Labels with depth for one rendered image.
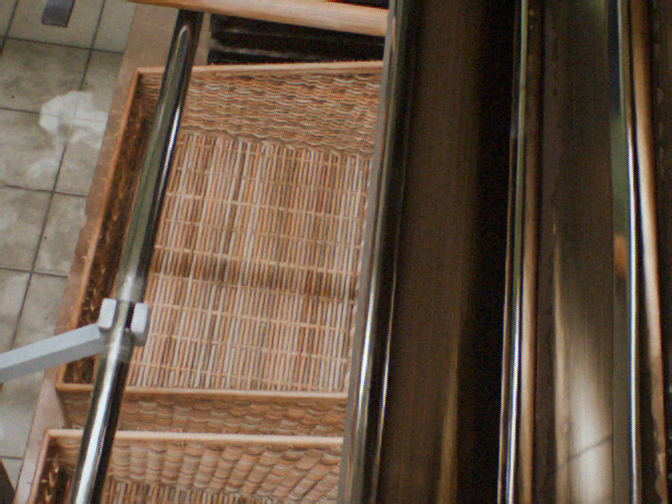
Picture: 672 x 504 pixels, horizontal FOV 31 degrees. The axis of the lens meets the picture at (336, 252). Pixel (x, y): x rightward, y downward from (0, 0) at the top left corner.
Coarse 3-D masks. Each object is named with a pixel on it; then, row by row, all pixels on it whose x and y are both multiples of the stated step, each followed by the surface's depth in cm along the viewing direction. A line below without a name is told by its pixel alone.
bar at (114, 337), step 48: (192, 48) 133; (144, 192) 122; (144, 240) 119; (144, 288) 118; (96, 336) 118; (144, 336) 116; (96, 384) 112; (96, 432) 109; (0, 480) 161; (96, 480) 107
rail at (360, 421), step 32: (416, 0) 105; (416, 32) 103; (384, 128) 98; (384, 160) 96; (384, 192) 94; (384, 224) 93; (384, 256) 91; (384, 288) 90; (384, 320) 89; (384, 352) 87; (384, 384) 86; (352, 448) 84; (352, 480) 82
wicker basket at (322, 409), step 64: (256, 64) 182; (320, 64) 180; (128, 128) 182; (192, 128) 196; (256, 128) 195; (320, 128) 193; (128, 192) 191; (192, 192) 192; (256, 192) 193; (320, 192) 194; (192, 256) 186; (256, 256) 187; (320, 256) 188; (192, 320) 180; (256, 320) 182; (320, 320) 182; (64, 384) 158; (128, 384) 174; (192, 384) 175; (320, 384) 177
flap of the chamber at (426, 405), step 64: (448, 0) 108; (512, 0) 110; (384, 64) 105; (448, 64) 105; (512, 64) 106; (448, 128) 101; (448, 192) 98; (448, 256) 95; (448, 320) 92; (448, 384) 89; (384, 448) 86; (448, 448) 87
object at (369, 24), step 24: (120, 0) 133; (144, 0) 133; (168, 0) 132; (192, 0) 132; (216, 0) 132; (240, 0) 132; (264, 0) 132; (288, 0) 132; (312, 0) 133; (312, 24) 133; (336, 24) 133; (360, 24) 133; (384, 24) 132
